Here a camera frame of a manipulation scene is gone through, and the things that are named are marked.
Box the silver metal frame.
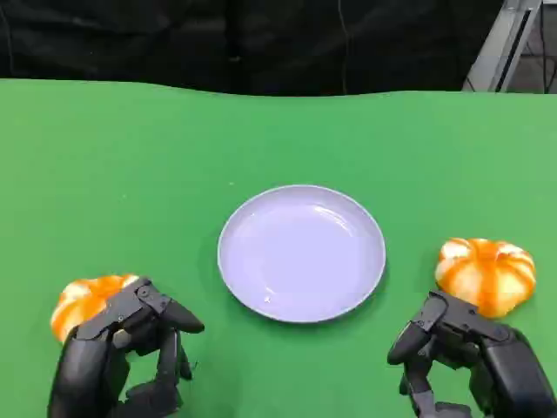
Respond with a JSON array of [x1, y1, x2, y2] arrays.
[[461, 0, 545, 93]]

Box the green table cloth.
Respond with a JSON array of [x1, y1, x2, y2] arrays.
[[0, 78, 557, 418]]

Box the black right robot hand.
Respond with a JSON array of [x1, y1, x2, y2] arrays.
[[386, 290, 557, 418]]

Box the orange and white bread roll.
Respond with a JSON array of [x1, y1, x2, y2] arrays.
[[50, 273, 141, 344], [434, 237, 537, 320]]

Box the black backdrop curtain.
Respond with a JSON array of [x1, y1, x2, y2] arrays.
[[0, 0, 508, 98]]

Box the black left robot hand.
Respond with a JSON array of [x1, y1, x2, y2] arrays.
[[46, 277, 205, 418]]

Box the lilac plate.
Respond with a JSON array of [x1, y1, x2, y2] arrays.
[[217, 184, 387, 324]]

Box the black background cables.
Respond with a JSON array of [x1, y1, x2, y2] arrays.
[[524, 0, 557, 94]]

